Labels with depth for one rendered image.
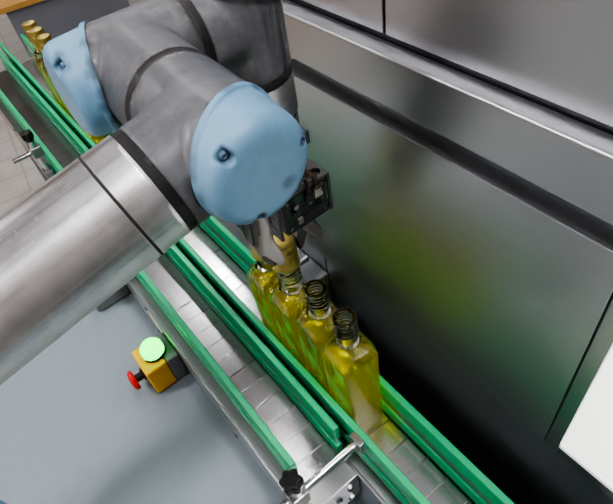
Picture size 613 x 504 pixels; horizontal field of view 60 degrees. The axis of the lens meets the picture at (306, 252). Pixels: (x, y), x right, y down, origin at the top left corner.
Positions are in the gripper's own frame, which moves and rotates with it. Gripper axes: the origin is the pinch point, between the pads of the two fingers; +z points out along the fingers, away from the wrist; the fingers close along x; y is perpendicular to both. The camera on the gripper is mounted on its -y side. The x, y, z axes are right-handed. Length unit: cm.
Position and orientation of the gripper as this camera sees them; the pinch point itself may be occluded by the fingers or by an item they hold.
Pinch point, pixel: (282, 245)
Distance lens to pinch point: 67.6
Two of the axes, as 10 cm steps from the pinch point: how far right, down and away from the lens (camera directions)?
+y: 6.2, 5.2, -5.9
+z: 1.3, 6.7, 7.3
